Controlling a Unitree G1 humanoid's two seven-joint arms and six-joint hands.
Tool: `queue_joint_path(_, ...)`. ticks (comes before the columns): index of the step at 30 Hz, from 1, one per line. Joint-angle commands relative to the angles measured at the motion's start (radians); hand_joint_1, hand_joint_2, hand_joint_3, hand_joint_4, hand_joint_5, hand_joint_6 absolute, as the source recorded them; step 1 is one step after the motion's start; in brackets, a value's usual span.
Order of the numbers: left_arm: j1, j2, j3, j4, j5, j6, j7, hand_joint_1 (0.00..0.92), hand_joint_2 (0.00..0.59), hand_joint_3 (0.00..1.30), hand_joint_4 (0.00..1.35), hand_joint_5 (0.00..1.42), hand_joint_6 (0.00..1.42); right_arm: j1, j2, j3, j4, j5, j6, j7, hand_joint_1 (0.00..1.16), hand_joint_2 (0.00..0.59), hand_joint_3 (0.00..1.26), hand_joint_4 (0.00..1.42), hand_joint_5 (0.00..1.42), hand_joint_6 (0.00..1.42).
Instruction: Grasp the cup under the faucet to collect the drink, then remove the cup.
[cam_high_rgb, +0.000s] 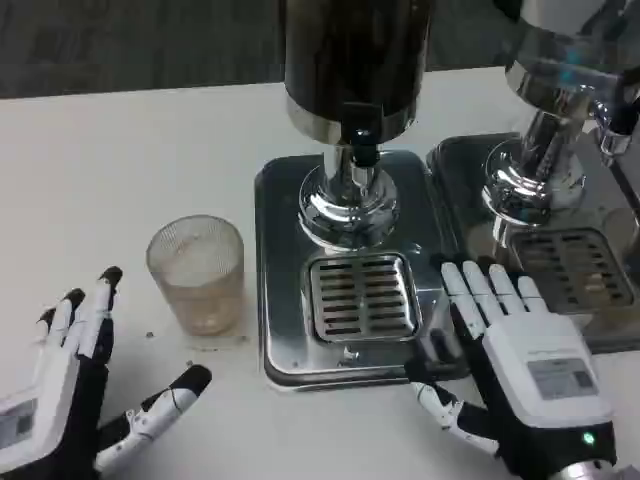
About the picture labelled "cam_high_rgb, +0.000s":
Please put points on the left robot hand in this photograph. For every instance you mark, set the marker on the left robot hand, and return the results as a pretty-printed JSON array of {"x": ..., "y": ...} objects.
[{"x": 60, "y": 390}]

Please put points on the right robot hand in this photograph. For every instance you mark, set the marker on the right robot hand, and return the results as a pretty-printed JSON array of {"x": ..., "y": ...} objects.
[{"x": 530, "y": 370}]

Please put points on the silver right robot forearm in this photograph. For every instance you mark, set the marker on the silver right robot forearm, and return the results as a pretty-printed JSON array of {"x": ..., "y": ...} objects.
[{"x": 595, "y": 471}]

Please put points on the steel drip tray with grid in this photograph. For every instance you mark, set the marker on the steel drip tray with grid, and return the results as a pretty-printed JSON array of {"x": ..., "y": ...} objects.
[
  {"x": 555, "y": 240},
  {"x": 350, "y": 280}
]

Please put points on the clear ribbed glass cup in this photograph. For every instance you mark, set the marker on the clear ribbed glass cup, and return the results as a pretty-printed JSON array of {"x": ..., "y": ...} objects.
[{"x": 197, "y": 276}]

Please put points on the clear drink dispenser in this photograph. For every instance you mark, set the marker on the clear drink dispenser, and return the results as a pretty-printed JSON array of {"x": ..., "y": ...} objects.
[{"x": 560, "y": 107}]

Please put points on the dark drink dispenser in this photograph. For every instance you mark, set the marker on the dark drink dispenser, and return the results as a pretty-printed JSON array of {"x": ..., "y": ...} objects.
[{"x": 354, "y": 117}]

